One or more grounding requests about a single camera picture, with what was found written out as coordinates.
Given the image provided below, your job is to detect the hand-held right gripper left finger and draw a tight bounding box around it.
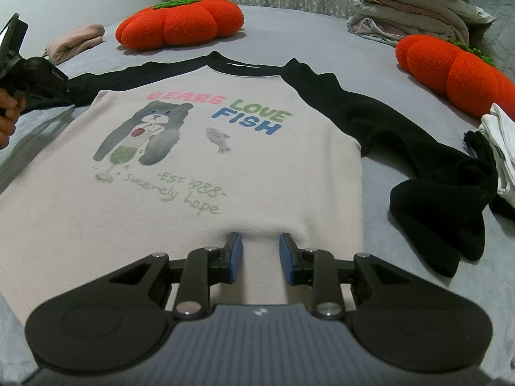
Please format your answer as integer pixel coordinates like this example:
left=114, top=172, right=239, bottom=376
left=108, top=231, right=243, bottom=322

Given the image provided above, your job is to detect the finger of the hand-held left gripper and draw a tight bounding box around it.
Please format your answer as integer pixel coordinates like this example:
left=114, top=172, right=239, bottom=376
left=40, top=62, right=71, bottom=100

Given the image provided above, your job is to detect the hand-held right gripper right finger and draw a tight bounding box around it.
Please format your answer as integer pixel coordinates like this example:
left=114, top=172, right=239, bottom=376
left=279, top=232, right=411, bottom=322

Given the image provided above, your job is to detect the cream shirt with black sleeves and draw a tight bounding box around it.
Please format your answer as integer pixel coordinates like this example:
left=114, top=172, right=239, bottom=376
left=0, top=51, right=497, bottom=330

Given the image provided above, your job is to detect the folded white clothes stack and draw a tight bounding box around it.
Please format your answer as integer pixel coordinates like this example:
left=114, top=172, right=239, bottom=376
left=463, top=130, right=515, bottom=222

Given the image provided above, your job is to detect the person's left hand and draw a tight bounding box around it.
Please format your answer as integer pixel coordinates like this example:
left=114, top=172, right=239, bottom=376
left=0, top=87, right=25, bottom=150

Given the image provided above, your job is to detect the folded pink cloth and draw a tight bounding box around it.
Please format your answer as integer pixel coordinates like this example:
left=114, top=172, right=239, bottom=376
left=46, top=23, right=105, bottom=65

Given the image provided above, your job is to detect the orange pumpkin cushion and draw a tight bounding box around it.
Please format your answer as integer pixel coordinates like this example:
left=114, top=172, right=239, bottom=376
left=115, top=0, right=245, bottom=51
left=395, top=34, right=515, bottom=129

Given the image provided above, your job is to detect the stack of folded quilts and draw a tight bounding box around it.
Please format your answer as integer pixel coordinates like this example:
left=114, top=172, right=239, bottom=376
left=347, top=0, right=495, bottom=47

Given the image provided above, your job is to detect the grey quilted headboard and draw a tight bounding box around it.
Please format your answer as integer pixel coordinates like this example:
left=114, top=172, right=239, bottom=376
left=469, top=0, right=515, bottom=69

